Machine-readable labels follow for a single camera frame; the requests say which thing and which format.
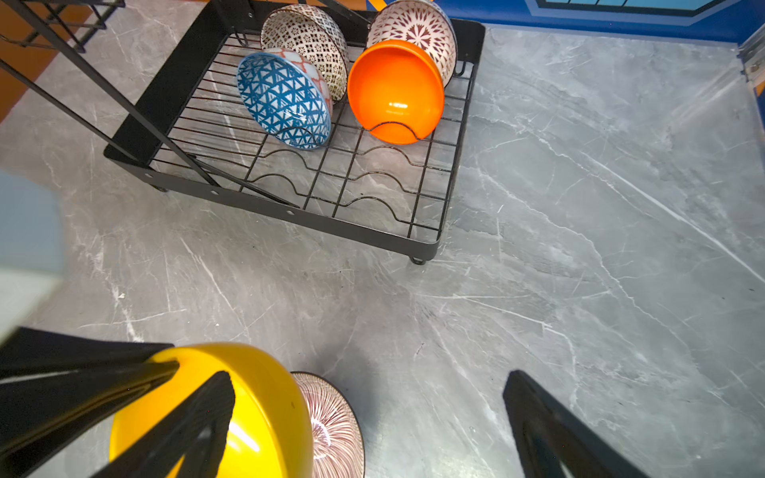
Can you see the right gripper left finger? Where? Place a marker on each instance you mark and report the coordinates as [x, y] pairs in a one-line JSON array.
[[192, 438]]

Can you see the pink striped bowl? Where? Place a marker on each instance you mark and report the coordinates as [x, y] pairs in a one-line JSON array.
[[338, 443]]

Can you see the black wire dish rack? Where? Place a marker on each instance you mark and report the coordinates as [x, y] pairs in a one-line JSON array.
[[346, 122]]

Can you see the blue triangle patterned bowl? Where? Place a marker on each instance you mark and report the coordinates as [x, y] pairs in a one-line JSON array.
[[287, 96]]

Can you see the yellow bowl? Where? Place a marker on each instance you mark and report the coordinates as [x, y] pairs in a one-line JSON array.
[[269, 434]]

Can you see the brown floral patterned bowl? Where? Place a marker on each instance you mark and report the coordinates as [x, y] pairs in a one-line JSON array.
[[312, 33]]

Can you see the orange bowl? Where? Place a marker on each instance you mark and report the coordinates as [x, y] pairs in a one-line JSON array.
[[396, 92]]

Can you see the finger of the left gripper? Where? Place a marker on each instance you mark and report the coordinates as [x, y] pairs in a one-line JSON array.
[[42, 414], [30, 351]]

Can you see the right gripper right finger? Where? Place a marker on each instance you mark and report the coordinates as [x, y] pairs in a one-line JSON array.
[[551, 441]]

